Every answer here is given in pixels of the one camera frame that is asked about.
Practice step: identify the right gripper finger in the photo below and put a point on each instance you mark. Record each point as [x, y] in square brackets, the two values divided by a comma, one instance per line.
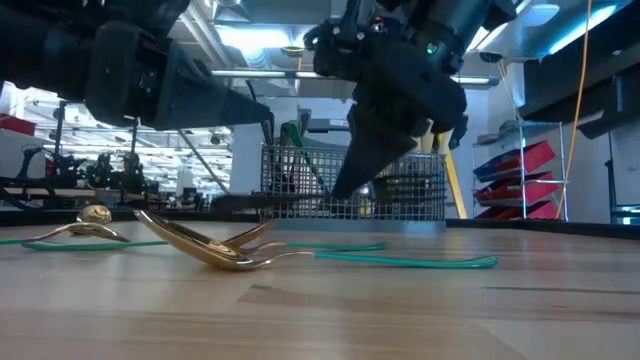
[370, 150]
[457, 132]

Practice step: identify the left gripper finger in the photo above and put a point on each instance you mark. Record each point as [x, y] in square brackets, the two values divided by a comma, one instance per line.
[200, 100]

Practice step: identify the black fork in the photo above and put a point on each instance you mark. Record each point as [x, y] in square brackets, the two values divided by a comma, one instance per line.
[269, 130]

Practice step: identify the grey mesh cutlery basket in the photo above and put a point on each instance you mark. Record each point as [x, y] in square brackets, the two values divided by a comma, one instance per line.
[300, 200]

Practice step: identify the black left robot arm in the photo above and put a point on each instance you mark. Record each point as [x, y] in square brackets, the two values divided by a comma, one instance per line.
[40, 55]

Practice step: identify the ceiling light strip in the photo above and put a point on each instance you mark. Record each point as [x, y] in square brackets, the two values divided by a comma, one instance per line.
[250, 73]

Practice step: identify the yellow stepladder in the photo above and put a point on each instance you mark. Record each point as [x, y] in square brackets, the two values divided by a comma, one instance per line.
[456, 190]

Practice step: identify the red storage bin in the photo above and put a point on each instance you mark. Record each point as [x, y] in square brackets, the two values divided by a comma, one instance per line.
[17, 124]
[520, 157]
[540, 211]
[525, 190]

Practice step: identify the background robot workstation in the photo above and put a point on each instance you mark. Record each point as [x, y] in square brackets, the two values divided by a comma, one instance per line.
[100, 175]

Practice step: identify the white metal shelf rack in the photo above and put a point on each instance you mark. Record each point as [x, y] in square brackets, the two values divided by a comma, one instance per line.
[562, 165]

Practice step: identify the pile of gold cutlery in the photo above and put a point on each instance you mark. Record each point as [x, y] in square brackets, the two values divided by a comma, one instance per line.
[50, 217]

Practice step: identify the metal ceiling duct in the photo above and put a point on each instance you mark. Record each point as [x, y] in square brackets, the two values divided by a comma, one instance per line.
[285, 12]

